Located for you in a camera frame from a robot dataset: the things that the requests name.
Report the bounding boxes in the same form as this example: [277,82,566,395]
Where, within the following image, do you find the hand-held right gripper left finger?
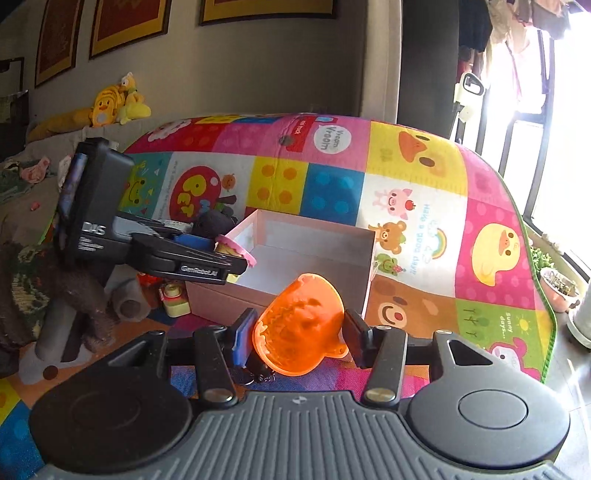
[107,308,258,408]

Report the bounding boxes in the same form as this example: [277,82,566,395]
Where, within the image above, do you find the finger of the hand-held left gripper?
[148,220,219,251]
[131,232,249,283]

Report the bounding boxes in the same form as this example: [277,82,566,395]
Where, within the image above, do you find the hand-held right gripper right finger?
[344,308,495,409]

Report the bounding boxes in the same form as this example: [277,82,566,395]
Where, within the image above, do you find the black plush toy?
[191,209,237,239]

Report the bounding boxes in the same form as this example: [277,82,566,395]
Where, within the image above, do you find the cake keychain with gold bell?
[159,281,191,319]

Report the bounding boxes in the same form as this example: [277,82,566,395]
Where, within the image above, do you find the orange plastic toy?
[252,273,350,376]

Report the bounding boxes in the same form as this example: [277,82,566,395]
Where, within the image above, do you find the pink cardboard box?
[185,209,377,324]

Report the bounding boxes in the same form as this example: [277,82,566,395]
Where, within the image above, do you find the grey plush toy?
[18,272,154,386]

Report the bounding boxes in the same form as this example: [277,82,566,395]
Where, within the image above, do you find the pink white cloth toy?
[20,156,52,184]

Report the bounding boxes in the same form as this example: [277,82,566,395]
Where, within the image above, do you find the grey sofa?
[0,115,139,243]

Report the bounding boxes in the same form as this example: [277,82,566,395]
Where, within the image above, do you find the long yellow plush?
[27,107,96,142]

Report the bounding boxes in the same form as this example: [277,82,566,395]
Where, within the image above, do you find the green knitted cloth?
[0,162,29,205]

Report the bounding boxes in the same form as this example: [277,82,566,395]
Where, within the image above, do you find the yellow tiger plush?
[91,85,124,128]

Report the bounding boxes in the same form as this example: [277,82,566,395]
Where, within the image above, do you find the yellow duck plush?
[116,72,152,125]

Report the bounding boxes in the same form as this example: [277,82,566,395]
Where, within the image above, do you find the colorful cartoon play mat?
[0,112,558,480]

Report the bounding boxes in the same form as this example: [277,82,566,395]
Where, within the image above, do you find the gold framed red picture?
[89,0,169,60]
[34,0,85,88]
[199,0,338,27]

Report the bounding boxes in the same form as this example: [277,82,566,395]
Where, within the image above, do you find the small potted plant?
[529,244,583,313]

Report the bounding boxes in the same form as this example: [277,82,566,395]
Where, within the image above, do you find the white plant pot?
[569,281,591,350]

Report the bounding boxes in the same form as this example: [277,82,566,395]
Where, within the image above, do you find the white handheld appliance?
[454,71,489,121]

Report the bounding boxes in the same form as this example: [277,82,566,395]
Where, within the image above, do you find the hanging clothes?
[458,0,574,63]

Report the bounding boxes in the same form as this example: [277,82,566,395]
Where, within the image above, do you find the black window frame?
[451,28,557,222]

